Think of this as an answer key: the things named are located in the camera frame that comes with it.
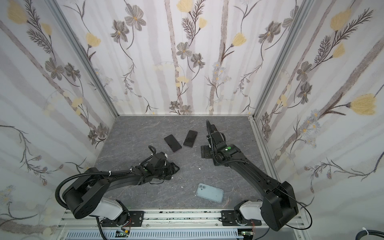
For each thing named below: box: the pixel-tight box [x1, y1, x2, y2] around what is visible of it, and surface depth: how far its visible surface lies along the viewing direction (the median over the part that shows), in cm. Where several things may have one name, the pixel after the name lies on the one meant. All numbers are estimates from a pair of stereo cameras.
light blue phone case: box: [196, 182, 225, 203], surface depth 84 cm
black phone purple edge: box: [164, 134, 182, 153], surface depth 107 cm
